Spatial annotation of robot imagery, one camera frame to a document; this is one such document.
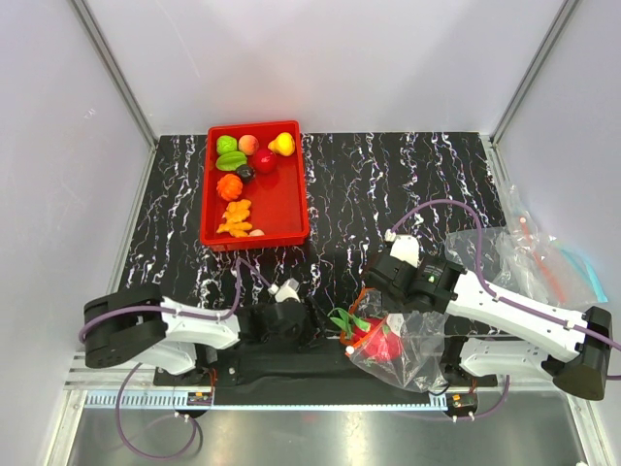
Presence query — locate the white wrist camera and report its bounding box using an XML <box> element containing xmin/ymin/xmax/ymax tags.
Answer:
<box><xmin>384</xmin><ymin>229</ymin><xmax>420</xmax><ymax>268</ymax></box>
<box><xmin>268</xmin><ymin>279</ymin><xmax>300</xmax><ymax>303</ymax></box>

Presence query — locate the orange ginger root toy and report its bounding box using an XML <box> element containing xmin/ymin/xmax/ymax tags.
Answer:
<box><xmin>216</xmin><ymin>199</ymin><xmax>253</xmax><ymax>238</ymax></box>

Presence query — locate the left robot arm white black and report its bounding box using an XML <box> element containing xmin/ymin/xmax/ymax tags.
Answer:
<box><xmin>79</xmin><ymin>280</ymin><xmax>327</xmax><ymax>384</ymax></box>

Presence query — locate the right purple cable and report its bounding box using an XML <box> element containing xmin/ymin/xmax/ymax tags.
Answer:
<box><xmin>387</xmin><ymin>198</ymin><xmax>621</xmax><ymax>421</ymax></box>

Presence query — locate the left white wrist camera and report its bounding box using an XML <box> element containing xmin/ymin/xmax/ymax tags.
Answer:
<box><xmin>268</xmin><ymin>279</ymin><xmax>300</xmax><ymax>303</ymax></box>

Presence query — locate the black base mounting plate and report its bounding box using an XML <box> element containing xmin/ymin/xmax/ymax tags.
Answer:
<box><xmin>152</xmin><ymin>334</ymin><xmax>499</xmax><ymax>407</ymax></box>

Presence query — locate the white slotted cable duct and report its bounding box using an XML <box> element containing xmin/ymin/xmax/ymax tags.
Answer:
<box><xmin>84</xmin><ymin>389</ymin><xmax>448</xmax><ymax>412</ymax></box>

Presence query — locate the purple cable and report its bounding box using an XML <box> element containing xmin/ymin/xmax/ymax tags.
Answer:
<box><xmin>387</xmin><ymin>198</ymin><xmax>621</xmax><ymax>421</ymax></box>
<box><xmin>78</xmin><ymin>257</ymin><xmax>276</xmax><ymax>460</ymax></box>

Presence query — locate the left aluminium frame post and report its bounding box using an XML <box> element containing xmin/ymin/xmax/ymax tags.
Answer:
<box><xmin>68</xmin><ymin>0</ymin><xmax>159</xmax><ymax>150</ymax></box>

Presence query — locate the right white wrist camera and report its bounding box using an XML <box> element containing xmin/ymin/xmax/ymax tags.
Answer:
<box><xmin>384</xmin><ymin>229</ymin><xmax>420</xmax><ymax>268</ymax></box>

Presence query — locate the orange pumpkin toy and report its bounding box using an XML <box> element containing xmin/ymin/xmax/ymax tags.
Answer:
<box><xmin>216</xmin><ymin>174</ymin><xmax>244</xmax><ymax>202</ymax></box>

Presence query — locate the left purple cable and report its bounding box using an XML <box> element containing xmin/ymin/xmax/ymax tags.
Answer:
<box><xmin>78</xmin><ymin>257</ymin><xmax>276</xmax><ymax>460</ymax></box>

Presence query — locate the yellow pear toy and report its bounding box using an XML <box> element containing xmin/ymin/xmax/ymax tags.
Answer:
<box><xmin>268</xmin><ymin>132</ymin><xmax>296</xmax><ymax>156</ymax></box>

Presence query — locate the red apple toy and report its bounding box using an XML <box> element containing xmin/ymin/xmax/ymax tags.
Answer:
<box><xmin>252</xmin><ymin>149</ymin><xmax>278</xmax><ymax>174</ymax></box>

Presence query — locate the spare zip bags pile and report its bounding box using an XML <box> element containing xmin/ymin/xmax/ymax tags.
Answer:
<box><xmin>443</xmin><ymin>183</ymin><xmax>610</xmax><ymax>316</ymax></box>

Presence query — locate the red plastic tray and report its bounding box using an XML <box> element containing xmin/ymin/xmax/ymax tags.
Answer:
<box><xmin>199</xmin><ymin>120</ymin><xmax>310</xmax><ymax>252</ymax></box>

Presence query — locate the pink dragon fruit toy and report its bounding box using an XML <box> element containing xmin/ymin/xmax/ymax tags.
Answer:
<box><xmin>329</xmin><ymin>308</ymin><xmax>403</xmax><ymax>362</ymax></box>

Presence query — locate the green starfruit toy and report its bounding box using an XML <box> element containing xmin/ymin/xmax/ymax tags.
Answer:
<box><xmin>215</xmin><ymin>150</ymin><xmax>247</xmax><ymax>172</ymax></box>

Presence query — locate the green bumpy fruit toy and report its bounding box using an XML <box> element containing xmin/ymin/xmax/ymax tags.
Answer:
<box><xmin>216</xmin><ymin>135</ymin><xmax>238</xmax><ymax>155</ymax></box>

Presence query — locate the dark mangosteen toy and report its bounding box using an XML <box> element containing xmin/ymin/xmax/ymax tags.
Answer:
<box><xmin>235</xmin><ymin>164</ymin><xmax>255</xmax><ymax>184</ymax></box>

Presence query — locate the aluminium frame post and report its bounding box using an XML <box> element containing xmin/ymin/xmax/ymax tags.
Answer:
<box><xmin>68</xmin><ymin>0</ymin><xmax>159</xmax><ymax>150</ymax></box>
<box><xmin>489</xmin><ymin>0</ymin><xmax>581</xmax><ymax>148</ymax></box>

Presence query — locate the peach toy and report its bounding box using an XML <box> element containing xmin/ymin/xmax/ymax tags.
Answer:
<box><xmin>238</xmin><ymin>134</ymin><xmax>260</xmax><ymax>156</ymax></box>

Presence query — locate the clear bag orange zipper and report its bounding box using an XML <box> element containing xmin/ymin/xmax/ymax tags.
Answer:
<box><xmin>329</xmin><ymin>288</ymin><xmax>448</xmax><ymax>394</ymax></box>

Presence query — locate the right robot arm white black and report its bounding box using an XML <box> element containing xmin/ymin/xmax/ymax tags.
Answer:
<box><xmin>365</xmin><ymin>251</ymin><xmax>612</xmax><ymax>401</ymax></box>

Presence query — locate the right aluminium frame post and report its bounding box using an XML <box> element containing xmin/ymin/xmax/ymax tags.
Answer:
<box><xmin>489</xmin><ymin>0</ymin><xmax>581</xmax><ymax>148</ymax></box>

